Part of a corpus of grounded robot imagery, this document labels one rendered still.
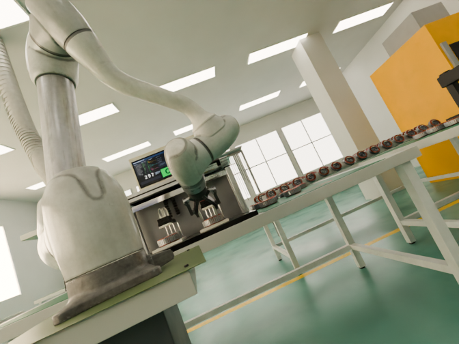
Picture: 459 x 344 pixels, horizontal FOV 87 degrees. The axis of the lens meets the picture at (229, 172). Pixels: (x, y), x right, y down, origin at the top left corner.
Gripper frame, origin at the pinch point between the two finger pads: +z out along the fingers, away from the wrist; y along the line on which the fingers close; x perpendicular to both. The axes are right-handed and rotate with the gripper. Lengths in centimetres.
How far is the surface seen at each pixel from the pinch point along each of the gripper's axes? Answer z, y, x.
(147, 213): 33, -36, 37
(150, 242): 41, -40, 22
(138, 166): 9, -28, 53
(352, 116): 223, 294, 207
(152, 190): 15.3, -25.1, 37.7
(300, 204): 2.7, 37.5, -12.7
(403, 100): 167, 323, 150
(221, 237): 2.3, 1.6, -12.0
